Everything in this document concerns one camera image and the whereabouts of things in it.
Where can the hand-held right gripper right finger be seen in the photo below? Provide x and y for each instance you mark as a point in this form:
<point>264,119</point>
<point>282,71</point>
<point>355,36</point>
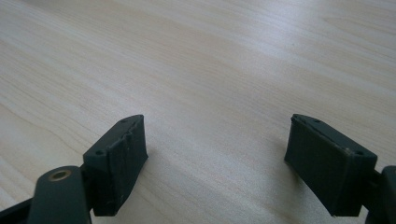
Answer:
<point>330,165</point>

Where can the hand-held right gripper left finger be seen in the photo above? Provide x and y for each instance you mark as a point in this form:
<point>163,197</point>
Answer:
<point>120,161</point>

